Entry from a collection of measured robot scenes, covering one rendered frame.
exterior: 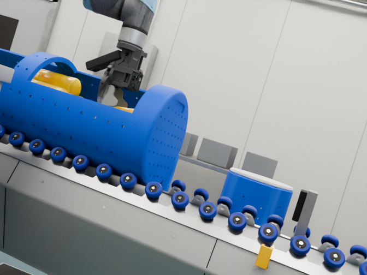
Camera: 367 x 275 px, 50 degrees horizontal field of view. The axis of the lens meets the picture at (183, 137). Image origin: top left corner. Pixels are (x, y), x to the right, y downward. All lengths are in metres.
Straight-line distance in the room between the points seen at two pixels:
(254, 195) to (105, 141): 0.75
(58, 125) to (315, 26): 3.95
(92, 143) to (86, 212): 0.18
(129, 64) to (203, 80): 3.53
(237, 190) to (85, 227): 0.75
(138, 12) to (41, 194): 0.56
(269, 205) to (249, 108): 2.99
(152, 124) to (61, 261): 0.46
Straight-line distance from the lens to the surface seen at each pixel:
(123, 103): 1.16
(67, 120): 1.11
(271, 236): 0.95
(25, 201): 1.18
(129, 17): 1.14
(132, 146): 1.01
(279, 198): 1.64
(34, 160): 1.19
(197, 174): 4.57
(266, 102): 4.56
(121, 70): 1.11
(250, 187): 1.61
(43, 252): 1.22
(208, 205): 0.98
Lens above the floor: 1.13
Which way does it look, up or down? 1 degrees down
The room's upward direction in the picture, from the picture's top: 17 degrees clockwise
